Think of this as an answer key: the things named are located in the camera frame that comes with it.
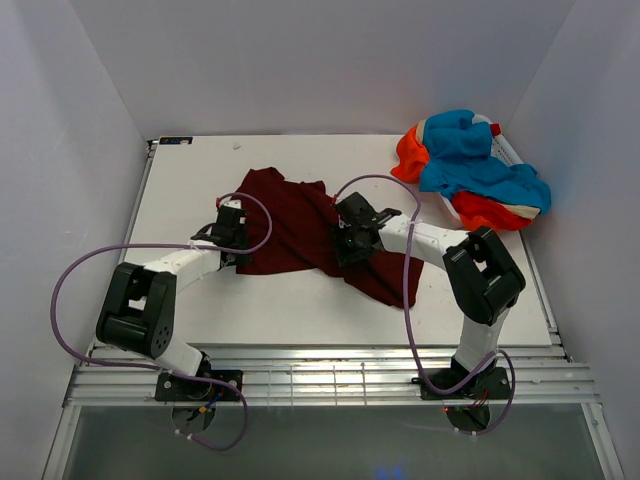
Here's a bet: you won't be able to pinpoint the dark red t shirt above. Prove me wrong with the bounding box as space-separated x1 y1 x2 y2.
236 167 404 308

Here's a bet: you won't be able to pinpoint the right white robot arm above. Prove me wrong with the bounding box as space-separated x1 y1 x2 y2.
333 192 526 397

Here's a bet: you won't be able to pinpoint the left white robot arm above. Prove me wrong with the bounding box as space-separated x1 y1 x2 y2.
96 200 249 400

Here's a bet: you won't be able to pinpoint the blue label sticker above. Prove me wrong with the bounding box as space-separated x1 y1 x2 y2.
158 136 193 145

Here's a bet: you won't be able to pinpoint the orange t shirt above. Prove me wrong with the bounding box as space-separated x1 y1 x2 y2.
391 121 540 231

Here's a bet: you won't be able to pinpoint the blue t shirt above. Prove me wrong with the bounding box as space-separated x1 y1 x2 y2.
418 110 551 214

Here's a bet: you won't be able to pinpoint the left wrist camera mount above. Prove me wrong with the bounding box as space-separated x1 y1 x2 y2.
215 196 242 210

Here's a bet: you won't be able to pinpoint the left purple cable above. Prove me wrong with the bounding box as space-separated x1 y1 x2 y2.
49 192 274 451

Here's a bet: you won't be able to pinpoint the purple cable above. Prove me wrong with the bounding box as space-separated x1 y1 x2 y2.
332 173 516 435
49 192 274 451

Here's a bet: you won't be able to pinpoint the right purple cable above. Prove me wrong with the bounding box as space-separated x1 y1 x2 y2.
332 173 516 435

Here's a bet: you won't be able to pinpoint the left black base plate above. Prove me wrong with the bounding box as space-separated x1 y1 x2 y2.
153 370 244 403

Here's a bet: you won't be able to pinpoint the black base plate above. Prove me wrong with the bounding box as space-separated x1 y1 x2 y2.
411 367 512 400
153 370 244 403

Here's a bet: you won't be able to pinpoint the aluminium frame rails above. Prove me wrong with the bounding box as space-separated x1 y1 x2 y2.
66 344 600 407

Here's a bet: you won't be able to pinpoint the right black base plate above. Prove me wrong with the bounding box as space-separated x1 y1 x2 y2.
411 367 512 400

